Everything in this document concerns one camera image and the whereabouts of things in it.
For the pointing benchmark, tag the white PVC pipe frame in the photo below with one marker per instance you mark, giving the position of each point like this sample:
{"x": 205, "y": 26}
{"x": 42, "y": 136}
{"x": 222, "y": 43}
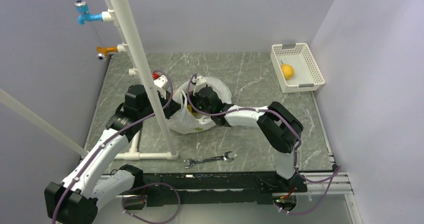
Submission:
{"x": 120, "y": 14}

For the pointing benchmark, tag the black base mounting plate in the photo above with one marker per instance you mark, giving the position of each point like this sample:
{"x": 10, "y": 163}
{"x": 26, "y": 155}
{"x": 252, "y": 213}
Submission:
{"x": 260, "y": 187}

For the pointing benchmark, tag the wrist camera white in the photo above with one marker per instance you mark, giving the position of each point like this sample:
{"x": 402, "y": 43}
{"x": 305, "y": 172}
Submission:
{"x": 160, "y": 80}
{"x": 200, "y": 80}

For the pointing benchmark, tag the white perforated plastic basket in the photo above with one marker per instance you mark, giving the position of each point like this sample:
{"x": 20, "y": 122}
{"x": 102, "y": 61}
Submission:
{"x": 307, "y": 75}

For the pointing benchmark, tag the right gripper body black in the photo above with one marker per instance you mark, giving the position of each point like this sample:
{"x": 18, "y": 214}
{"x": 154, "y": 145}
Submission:
{"x": 196, "y": 103}

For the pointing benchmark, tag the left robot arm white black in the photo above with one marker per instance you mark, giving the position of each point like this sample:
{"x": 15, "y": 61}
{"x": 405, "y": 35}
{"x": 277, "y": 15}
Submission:
{"x": 80, "y": 195}

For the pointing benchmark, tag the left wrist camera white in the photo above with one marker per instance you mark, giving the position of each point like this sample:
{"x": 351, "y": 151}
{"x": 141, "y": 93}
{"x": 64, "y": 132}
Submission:
{"x": 160, "y": 80}

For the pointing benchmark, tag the yellow fake mango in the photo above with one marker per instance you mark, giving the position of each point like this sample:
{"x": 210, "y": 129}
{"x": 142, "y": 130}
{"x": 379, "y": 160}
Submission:
{"x": 191, "y": 110}

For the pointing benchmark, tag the aluminium rail frame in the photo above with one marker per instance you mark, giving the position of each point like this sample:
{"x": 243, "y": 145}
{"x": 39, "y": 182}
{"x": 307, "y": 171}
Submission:
{"x": 318, "y": 183}

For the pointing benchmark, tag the blue plastic faucet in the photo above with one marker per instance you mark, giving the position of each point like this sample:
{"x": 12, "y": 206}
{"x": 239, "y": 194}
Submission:
{"x": 82, "y": 8}

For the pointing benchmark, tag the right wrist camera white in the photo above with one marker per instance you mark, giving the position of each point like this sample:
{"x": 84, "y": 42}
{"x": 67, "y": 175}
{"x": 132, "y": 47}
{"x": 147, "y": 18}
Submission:
{"x": 200, "y": 80}

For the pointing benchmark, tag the orange plastic faucet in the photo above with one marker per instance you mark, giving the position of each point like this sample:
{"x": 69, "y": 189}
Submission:
{"x": 103, "y": 52}

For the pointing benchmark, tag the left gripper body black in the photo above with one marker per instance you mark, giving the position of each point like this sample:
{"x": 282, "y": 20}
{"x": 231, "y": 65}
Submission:
{"x": 163, "y": 96}

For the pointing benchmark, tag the silver open-end wrench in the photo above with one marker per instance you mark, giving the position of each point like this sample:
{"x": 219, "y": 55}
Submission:
{"x": 226, "y": 157}

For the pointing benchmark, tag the translucent white plastic bag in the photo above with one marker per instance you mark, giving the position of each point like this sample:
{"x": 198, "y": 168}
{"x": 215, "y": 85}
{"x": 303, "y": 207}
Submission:
{"x": 183, "y": 121}

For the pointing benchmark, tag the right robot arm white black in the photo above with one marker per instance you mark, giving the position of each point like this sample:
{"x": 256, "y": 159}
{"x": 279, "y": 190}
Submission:
{"x": 280, "y": 127}

